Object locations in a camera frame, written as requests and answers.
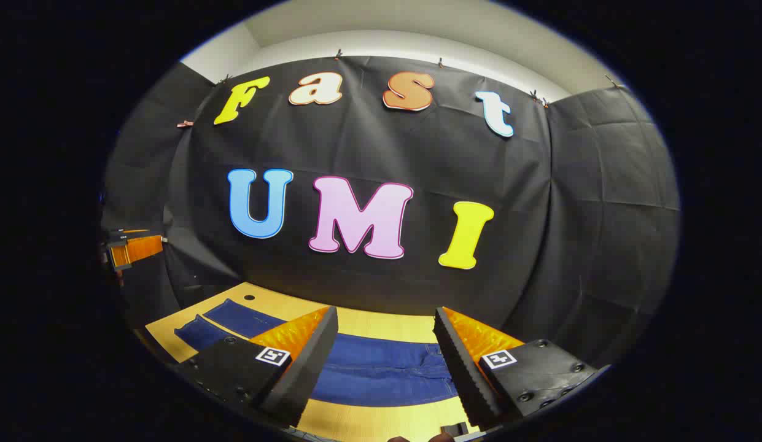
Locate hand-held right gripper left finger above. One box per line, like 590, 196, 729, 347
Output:
172, 306, 340, 428

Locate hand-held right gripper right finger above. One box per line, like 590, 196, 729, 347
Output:
433, 306, 602, 430

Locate blue denim jeans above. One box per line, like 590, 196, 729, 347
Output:
174, 299, 461, 408

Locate black backdrop cloth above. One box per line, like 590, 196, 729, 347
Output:
101, 55, 682, 369

